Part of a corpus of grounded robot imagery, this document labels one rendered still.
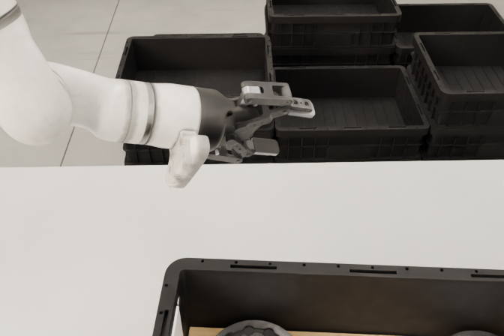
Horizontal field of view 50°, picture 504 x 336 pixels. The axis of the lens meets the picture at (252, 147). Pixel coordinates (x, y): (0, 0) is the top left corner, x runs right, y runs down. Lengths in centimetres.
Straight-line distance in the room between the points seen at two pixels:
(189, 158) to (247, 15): 240
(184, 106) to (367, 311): 29
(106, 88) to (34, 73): 8
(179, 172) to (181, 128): 5
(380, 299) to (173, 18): 251
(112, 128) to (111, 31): 232
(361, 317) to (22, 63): 42
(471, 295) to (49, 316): 54
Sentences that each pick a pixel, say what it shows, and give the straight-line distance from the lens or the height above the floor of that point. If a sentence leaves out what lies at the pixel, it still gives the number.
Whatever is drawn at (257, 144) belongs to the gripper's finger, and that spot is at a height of 89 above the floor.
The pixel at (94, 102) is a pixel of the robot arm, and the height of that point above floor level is 102.
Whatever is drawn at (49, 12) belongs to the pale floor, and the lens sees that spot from 317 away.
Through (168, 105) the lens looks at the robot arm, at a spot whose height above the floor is 101.
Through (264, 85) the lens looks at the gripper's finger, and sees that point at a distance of 63.
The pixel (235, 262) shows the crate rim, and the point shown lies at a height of 93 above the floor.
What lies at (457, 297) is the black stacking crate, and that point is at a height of 90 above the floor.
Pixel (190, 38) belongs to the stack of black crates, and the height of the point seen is 59.
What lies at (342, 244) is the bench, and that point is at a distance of 86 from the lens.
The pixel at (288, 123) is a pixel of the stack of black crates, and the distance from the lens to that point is 158.
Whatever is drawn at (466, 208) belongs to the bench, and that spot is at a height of 70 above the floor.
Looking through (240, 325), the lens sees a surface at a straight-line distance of 58.
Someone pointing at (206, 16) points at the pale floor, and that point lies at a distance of 296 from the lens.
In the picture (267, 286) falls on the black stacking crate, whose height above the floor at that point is 91.
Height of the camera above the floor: 136
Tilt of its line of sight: 41 degrees down
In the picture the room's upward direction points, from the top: straight up
